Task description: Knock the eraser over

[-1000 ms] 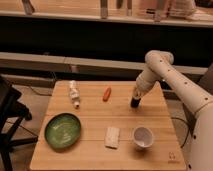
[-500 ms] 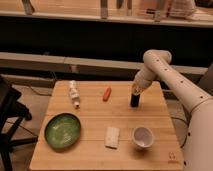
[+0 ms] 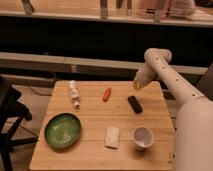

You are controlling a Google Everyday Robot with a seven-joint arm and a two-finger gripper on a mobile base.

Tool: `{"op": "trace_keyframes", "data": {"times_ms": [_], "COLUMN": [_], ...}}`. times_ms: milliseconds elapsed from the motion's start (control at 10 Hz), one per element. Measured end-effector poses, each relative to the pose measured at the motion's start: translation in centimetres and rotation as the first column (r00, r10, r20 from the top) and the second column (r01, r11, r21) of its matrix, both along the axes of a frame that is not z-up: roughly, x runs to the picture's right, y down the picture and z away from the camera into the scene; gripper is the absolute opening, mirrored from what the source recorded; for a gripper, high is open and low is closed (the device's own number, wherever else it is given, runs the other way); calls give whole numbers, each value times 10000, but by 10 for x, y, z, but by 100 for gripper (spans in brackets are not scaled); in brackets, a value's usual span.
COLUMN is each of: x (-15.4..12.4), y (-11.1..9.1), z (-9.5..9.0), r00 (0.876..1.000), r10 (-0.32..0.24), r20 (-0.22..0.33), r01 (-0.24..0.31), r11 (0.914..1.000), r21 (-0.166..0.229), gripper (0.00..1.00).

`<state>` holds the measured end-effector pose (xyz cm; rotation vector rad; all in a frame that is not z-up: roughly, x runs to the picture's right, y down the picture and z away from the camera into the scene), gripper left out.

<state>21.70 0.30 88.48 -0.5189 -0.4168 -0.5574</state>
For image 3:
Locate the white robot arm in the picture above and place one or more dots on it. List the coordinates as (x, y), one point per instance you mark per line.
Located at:
(193, 139)

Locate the orange carrot toy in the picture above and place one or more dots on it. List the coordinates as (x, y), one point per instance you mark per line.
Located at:
(107, 94)

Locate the black eraser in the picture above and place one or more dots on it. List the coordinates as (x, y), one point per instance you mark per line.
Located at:
(135, 104)

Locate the black chair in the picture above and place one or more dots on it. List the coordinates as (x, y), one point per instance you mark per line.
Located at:
(10, 107)

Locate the green plate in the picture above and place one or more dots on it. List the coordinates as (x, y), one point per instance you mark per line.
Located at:
(62, 131)

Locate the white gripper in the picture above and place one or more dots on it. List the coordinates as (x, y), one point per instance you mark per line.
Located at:
(143, 77)

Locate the white sponge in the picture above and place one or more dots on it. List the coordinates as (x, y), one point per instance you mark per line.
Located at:
(112, 137)

